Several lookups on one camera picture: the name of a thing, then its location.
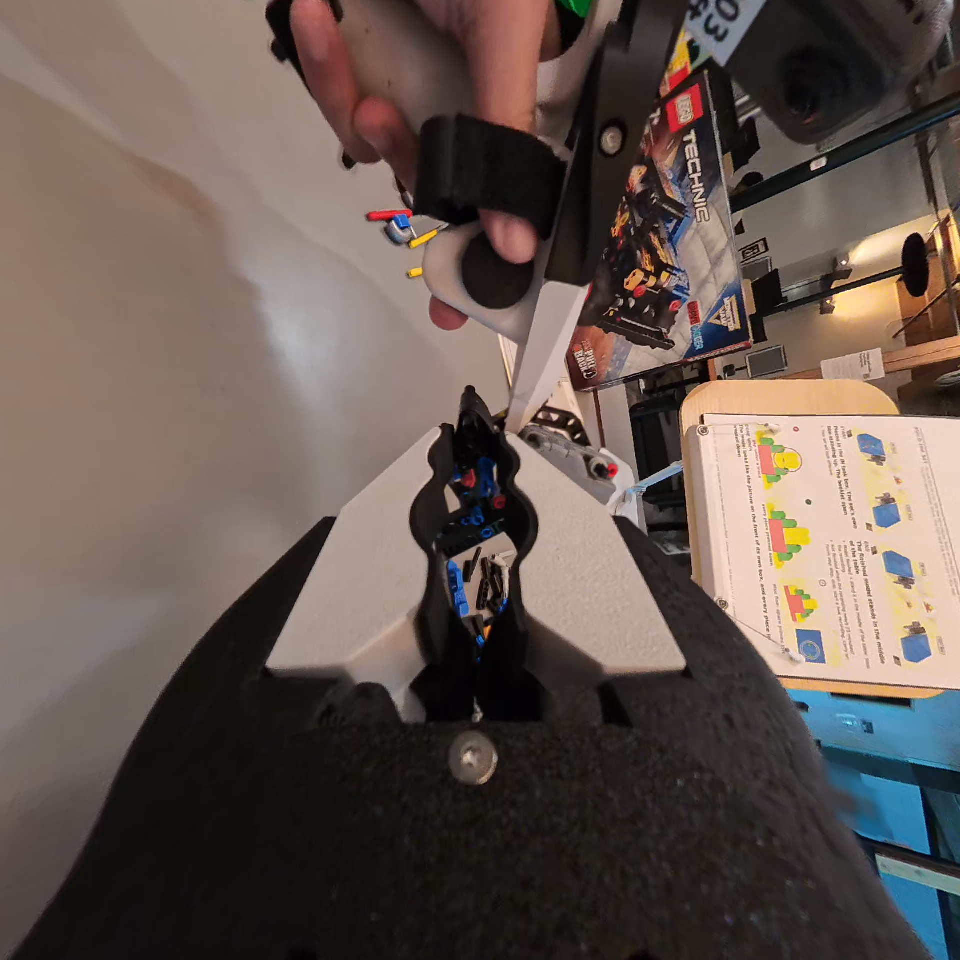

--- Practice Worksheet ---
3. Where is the lego assembly with grey motor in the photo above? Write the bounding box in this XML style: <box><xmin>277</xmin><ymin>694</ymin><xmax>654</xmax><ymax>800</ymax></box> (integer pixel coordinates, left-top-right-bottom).
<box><xmin>442</xmin><ymin>384</ymin><xmax>625</xmax><ymax>545</ymax></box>

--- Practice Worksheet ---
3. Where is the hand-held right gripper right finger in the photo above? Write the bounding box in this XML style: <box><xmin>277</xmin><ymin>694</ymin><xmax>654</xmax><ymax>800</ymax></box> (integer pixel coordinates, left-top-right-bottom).
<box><xmin>480</xmin><ymin>431</ymin><xmax>687</xmax><ymax>725</ymax></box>

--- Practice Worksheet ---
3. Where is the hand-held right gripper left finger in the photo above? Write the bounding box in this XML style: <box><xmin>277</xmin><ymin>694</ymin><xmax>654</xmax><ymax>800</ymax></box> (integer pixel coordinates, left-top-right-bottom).
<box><xmin>266</xmin><ymin>423</ymin><xmax>481</xmax><ymax>725</ymax></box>

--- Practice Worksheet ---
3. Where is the black metal pole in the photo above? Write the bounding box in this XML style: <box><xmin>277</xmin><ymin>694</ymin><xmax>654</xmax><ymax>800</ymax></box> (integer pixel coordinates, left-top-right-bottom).
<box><xmin>731</xmin><ymin>93</ymin><xmax>960</xmax><ymax>215</ymax></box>

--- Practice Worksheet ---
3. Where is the illustrated instruction sign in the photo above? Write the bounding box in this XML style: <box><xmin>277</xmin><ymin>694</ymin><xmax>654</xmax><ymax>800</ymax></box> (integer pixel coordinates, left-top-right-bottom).
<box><xmin>697</xmin><ymin>414</ymin><xmax>960</xmax><ymax>690</ymax></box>

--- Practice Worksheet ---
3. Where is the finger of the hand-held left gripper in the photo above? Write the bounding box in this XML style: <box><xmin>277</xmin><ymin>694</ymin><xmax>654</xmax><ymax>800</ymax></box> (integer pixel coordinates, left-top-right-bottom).
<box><xmin>504</xmin><ymin>281</ymin><xmax>594</xmax><ymax>436</ymax></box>

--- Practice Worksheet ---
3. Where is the lego set box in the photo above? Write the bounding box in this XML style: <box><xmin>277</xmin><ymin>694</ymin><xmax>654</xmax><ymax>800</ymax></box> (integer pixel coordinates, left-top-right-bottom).
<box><xmin>571</xmin><ymin>71</ymin><xmax>755</xmax><ymax>393</ymax></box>

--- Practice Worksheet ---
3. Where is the blue plastic bin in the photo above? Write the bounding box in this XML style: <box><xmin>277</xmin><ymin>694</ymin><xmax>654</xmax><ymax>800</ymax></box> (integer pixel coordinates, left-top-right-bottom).
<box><xmin>787</xmin><ymin>690</ymin><xmax>960</xmax><ymax>960</ymax></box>

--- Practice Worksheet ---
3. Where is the person's left hand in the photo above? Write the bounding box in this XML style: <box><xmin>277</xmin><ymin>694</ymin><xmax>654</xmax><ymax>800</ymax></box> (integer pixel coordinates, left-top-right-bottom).
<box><xmin>288</xmin><ymin>0</ymin><xmax>564</xmax><ymax>333</ymax></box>

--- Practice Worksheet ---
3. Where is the black disc stand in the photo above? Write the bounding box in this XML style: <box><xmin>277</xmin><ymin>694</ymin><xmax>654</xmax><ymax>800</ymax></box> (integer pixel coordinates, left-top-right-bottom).
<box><xmin>780</xmin><ymin>232</ymin><xmax>935</xmax><ymax>316</ymax></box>

